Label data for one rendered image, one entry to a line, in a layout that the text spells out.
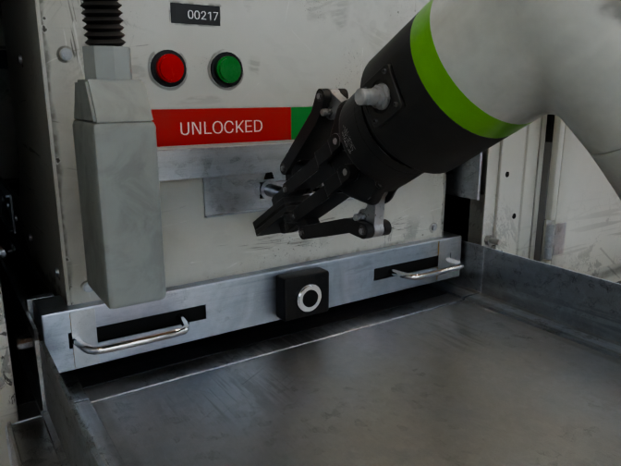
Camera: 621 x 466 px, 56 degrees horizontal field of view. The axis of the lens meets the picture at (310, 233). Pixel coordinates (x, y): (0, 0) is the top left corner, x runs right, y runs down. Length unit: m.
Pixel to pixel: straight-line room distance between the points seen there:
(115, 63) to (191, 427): 0.30
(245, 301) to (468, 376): 0.24
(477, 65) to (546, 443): 0.32
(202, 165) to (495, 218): 0.43
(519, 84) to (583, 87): 0.03
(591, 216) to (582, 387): 0.41
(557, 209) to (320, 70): 0.42
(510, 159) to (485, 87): 0.52
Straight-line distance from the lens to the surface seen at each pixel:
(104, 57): 0.47
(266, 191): 0.63
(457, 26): 0.32
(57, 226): 0.58
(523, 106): 0.33
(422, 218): 0.79
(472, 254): 0.83
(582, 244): 0.97
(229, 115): 0.61
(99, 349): 0.56
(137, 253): 0.47
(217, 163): 0.56
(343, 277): 0.71
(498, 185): 0.82
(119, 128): 0.46
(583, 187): 0.95
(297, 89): 0.65
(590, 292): 0.74
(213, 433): 0.51
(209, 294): 0.62
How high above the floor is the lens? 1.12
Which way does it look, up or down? 14 degrees down
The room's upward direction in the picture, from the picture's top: straight up
